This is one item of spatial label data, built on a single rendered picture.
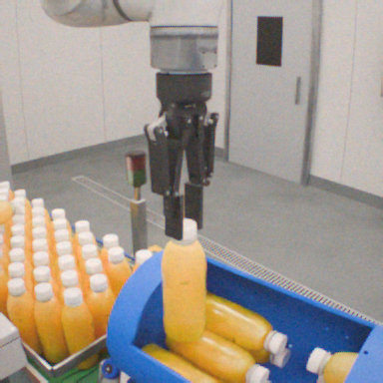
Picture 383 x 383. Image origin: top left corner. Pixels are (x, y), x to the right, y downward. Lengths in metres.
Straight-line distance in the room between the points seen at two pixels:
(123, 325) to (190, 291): 0.15
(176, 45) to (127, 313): 0.44
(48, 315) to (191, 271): 0.42
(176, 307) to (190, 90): 0.33
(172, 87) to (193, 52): 0.05
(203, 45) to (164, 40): 0.05
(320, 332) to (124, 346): 0.37
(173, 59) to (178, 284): 0.33
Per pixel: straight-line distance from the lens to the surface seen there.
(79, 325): 0.91
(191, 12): 0.50
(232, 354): 0.75
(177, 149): 0.54
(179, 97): 0.52
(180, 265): 0.61
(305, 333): 0.83
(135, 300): 0.71
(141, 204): 1.32
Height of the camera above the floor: 1.62
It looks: 23 degrees down
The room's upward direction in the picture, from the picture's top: straight up
